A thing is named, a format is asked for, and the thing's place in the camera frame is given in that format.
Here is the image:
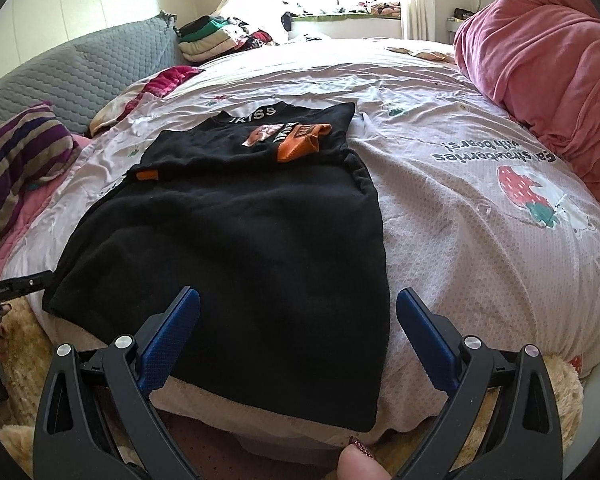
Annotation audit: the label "pile of folded clothes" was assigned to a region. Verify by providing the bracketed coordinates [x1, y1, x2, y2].
[176, 15, 276, 63]

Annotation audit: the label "purple striped pillow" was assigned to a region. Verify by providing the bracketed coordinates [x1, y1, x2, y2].
[0, 101, 83, 261]

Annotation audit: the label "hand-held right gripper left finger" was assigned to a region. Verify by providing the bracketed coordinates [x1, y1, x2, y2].
[32, 286, 203, 480]

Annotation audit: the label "pink strawberry printed bedspread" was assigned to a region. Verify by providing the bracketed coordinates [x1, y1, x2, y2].
[0, 37, 600, 453]

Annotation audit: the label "clothes on window sill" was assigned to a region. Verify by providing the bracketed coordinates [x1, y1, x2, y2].
[292, 0, 403, 18]

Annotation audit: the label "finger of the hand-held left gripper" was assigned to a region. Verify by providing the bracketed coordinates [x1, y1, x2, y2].
[7, 270, 56, 295]

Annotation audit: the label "black sweater with orange cuffs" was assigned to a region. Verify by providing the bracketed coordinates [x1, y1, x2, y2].
[41, 101, 386, 433]

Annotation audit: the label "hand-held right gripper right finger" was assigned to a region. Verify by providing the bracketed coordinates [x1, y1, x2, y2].
[395, 287, 563, 480]

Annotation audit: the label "grey quilted headboard cover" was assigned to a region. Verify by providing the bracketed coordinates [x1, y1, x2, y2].
[0, 10, 181, 136]

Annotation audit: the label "white curtain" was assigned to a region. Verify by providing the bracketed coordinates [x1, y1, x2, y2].
[395, 0, 438, 41]

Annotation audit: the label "white desk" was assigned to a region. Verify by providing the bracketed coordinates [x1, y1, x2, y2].
[445, 15, 468, 43]

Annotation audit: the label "person's right hand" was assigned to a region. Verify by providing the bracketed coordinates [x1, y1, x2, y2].
[336, 435, 388, 480]

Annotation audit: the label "magenta floral cloth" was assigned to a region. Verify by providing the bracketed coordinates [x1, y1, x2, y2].
[87, 65, 206, 136]

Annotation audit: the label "pink duvet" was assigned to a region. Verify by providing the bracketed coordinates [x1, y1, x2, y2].
[452, 0, 600, 211]

